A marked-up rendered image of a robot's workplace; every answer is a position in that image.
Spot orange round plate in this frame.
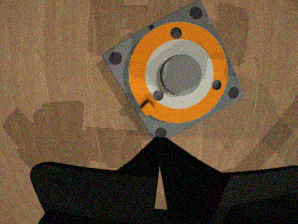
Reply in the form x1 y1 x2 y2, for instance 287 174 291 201
128 22 227 124

